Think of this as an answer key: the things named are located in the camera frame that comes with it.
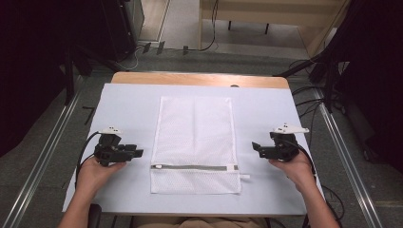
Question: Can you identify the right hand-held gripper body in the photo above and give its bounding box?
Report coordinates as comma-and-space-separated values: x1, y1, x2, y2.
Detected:
267, 123, 310, 163

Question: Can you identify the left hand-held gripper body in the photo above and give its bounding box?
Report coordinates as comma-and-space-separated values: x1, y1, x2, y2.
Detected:
93, 125, 138, 167

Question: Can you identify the person's left hand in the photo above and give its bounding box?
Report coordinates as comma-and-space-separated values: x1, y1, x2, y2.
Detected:
75, 156, 127, 195

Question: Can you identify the person's right hand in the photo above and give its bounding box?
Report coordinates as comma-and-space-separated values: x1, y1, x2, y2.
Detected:
268, 151, 316, 192

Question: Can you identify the pale table mat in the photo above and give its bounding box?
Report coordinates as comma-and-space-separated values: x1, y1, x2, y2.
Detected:
62, 83, 325, 217

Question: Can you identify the white mesh laundry bag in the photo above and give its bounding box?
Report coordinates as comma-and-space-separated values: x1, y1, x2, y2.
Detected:
149, 95, 251, 195

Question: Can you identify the black chair part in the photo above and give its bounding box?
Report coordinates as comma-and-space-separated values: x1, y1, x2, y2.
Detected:
87, 203, 103, 228

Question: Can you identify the black metal stand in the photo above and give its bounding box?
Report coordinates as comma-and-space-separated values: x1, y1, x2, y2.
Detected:
274, 50, 338, 114
62, 44, 122, 106

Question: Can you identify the wooden table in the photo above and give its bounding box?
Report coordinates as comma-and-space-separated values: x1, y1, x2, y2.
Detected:
110, 71, 290, 90

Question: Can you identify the dark curtain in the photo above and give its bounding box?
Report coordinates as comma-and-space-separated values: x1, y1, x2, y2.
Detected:
329, 0, 403, 175
0, 0, 106, 159

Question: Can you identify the black equipment case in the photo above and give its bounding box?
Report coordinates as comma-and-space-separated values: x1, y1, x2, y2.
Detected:
100, 0, 145, 63

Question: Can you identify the light wooden bench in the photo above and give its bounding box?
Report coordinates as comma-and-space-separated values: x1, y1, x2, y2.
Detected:
198, 0, 351, 59

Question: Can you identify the left hand-held gripper cable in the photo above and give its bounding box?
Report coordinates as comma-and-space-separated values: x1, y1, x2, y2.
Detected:
74, 130, 102, 188

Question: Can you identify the hand-held gripper cable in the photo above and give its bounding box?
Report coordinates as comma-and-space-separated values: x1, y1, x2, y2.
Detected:
285, 139, 317, 179
74, 130, 102, 188

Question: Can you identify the right hand-held gripper cable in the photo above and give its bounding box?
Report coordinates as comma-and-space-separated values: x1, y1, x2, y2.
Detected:
285, 139, 317, 179

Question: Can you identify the bundle of black floor cables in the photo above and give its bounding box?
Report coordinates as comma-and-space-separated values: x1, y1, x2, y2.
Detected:
288, 58, 348, 150

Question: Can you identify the metal floor rail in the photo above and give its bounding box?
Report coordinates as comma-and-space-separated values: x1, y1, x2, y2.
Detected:
0, 91, 84, 228
313, 87, 385, 228

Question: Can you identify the black hanging cable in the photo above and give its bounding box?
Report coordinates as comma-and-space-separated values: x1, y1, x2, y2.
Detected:
189, 0, 221, 53

